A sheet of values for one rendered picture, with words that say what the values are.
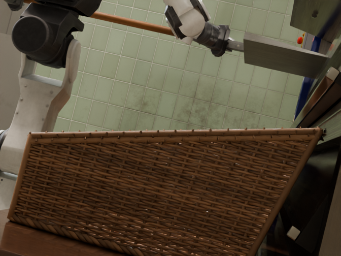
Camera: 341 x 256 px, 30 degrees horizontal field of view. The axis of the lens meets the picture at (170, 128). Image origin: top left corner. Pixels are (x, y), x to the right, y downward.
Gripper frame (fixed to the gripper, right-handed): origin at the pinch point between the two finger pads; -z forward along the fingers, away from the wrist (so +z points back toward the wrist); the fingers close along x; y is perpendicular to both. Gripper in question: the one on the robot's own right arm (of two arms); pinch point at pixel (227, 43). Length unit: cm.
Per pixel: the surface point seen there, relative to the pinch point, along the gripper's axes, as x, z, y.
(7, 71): -18, -97, 304
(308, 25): 18.4, -33.6, -12.5
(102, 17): -1, 30, 41
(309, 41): 26, -93, 24
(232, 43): 0.2, -0.6, -2.3
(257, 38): -0.8, 14.8, -25.0
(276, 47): -1.8, 8.9, -29.6
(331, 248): -52, 104, -116
